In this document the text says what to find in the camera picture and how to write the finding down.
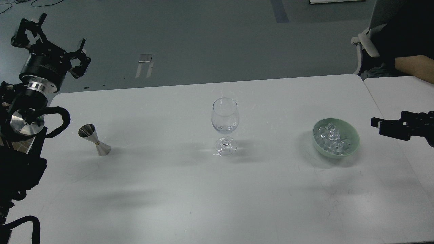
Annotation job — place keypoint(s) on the steel double jigger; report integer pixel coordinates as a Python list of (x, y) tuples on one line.
[(88, 132)]

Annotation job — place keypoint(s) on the green bowl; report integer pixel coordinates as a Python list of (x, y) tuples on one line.
[(335, 138)]

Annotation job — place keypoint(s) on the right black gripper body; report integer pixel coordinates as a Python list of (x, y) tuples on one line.
[(427, 127)]

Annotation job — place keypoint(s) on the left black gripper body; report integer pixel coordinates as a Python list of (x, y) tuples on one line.
[(50, 70)]

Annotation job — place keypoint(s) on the clear wine glass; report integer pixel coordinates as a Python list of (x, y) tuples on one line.
[(225, 119)]

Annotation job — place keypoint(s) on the person in black shirt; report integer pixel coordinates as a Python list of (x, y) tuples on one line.
[(405, 44)]

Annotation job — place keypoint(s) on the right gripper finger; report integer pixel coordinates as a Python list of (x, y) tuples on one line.
[(407, 118), (398, 130)]

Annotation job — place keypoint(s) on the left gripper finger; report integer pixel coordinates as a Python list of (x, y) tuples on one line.
[(79, 70), (20, 38)]

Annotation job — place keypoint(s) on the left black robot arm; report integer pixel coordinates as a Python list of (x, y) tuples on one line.
[(26, 118)]

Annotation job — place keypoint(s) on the white office chair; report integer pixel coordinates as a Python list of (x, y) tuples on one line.
[(368, 55)]

